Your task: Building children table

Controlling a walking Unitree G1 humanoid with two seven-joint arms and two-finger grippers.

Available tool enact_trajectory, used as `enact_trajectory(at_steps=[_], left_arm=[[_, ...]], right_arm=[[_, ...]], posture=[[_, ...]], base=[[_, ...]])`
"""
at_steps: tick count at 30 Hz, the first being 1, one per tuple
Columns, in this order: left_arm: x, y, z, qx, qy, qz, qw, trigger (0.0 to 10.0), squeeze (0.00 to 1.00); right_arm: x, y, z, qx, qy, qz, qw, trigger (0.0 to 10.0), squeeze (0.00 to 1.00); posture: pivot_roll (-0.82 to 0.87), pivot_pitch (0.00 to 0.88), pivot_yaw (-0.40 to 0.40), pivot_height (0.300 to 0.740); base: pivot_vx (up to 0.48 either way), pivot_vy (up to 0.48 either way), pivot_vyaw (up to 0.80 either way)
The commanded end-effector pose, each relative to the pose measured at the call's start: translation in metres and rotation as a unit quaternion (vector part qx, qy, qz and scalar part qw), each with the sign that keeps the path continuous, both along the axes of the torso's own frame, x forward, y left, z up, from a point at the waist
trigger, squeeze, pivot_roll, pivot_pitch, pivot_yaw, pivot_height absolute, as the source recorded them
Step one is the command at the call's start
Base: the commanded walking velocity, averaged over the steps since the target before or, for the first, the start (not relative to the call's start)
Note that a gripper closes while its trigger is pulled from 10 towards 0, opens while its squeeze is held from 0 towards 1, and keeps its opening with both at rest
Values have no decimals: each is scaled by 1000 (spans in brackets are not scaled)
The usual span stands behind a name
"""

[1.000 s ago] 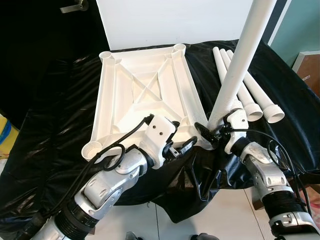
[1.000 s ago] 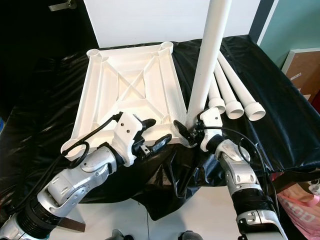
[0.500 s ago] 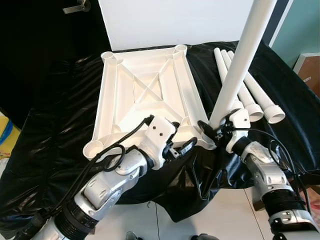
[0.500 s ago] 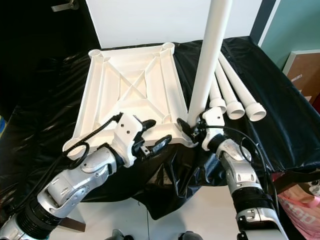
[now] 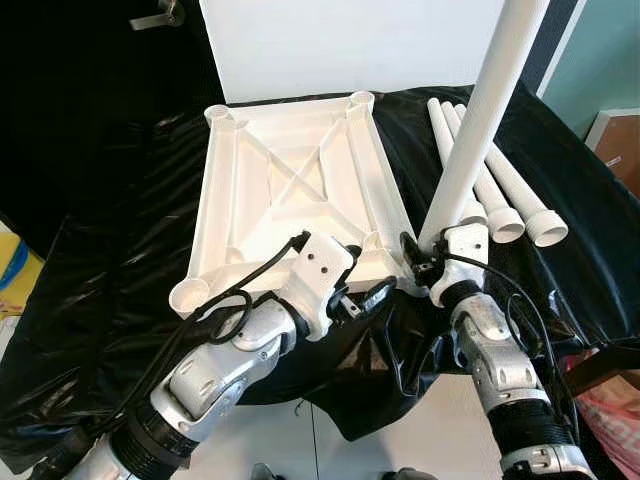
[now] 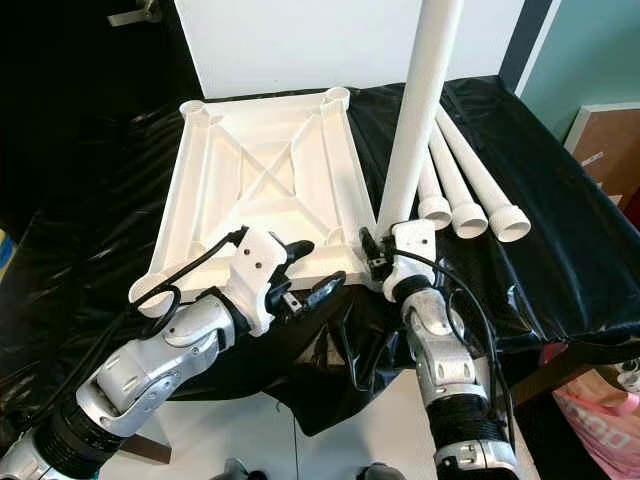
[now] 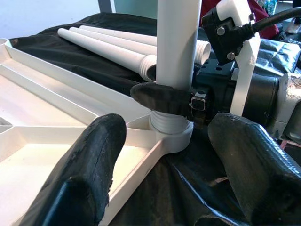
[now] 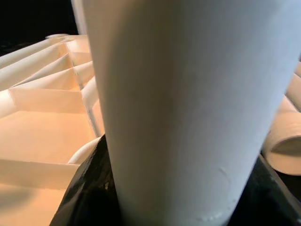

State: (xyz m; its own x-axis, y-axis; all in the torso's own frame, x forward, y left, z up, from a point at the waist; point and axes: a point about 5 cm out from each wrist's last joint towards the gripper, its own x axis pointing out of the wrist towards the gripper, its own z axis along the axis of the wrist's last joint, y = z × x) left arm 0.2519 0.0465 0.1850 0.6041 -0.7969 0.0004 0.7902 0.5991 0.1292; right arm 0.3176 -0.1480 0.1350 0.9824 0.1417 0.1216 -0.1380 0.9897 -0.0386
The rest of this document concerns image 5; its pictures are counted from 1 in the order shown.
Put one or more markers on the white plastic table leg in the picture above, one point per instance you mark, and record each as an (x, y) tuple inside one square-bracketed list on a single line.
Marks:
[(440, 135), (503, 220), (535, 210), (480, 120)]

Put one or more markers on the white plastic table top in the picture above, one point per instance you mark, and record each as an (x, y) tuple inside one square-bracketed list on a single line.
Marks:
[(290, 150)]

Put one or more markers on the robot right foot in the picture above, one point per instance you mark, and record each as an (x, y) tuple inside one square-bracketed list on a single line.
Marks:
[(412, 474)]

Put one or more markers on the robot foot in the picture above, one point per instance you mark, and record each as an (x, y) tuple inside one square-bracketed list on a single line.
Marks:
[(267, 472), (412, 474)]

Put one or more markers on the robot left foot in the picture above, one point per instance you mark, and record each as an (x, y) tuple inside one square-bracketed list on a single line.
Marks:
[(267, 472)]

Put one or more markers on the brown wooden cabinet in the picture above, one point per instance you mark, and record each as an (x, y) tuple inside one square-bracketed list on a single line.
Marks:
[(615, 150)]

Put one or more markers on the pink plastic bag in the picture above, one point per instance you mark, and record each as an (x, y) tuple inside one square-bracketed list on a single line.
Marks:
[(610, 425)]

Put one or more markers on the black plastic sheet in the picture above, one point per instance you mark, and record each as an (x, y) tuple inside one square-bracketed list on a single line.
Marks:
[(110, 230)]

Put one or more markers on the black door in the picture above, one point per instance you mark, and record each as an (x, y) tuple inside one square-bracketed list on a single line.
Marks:
[(90, 90)]

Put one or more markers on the yellow bag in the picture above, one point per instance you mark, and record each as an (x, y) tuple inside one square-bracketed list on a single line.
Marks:
[(15, 270)]

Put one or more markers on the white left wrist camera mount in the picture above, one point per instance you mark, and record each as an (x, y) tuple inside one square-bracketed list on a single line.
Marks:
[(315, 275)]

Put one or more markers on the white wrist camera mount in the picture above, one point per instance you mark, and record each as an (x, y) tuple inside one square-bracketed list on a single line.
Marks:
[(465, 250), (315, 275)]

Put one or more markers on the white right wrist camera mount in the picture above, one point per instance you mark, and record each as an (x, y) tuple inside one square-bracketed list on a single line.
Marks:
[(465, 250)]

